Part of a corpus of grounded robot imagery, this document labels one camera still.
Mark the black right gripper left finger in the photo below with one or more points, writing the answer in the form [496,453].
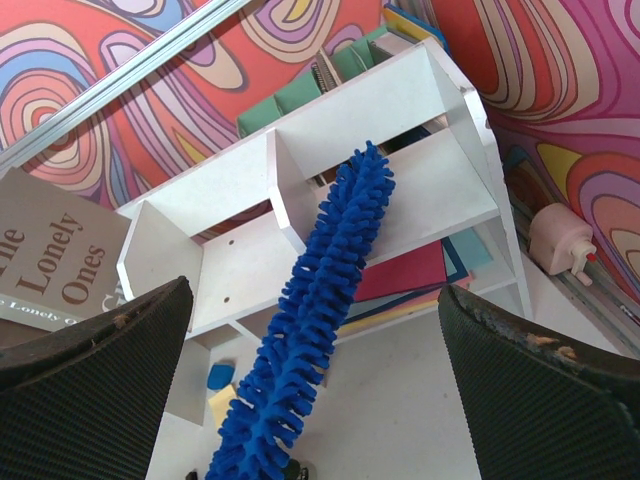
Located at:
[86,402]

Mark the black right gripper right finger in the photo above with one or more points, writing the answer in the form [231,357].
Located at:
[539,404]

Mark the blue microfiber duster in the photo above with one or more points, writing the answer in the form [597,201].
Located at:
[273,399]

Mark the white wooden bookshelf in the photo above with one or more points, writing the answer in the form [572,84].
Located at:
[235,224]

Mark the yellow sticky note pad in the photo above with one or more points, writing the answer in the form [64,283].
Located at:
[219,404]

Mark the blue eraser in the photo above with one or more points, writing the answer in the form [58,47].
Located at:
[220,375]

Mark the beige Lonely Ones book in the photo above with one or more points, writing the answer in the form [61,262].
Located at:
[58,254]

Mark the dark blue paper sheet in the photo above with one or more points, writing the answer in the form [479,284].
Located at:
[454,267]

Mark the magenta paper sheet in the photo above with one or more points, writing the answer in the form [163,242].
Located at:
[420,268]

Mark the green desk organizer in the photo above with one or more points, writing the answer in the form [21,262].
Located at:
[354,58]

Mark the blue yellow book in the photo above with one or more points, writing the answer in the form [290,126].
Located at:
[410,26]

